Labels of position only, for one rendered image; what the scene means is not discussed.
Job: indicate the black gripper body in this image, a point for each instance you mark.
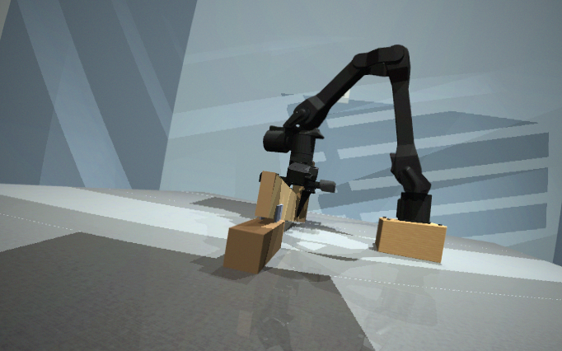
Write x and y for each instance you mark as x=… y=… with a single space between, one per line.
x=324 y=185

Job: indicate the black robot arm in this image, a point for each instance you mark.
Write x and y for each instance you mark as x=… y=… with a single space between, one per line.
x=414 y=204

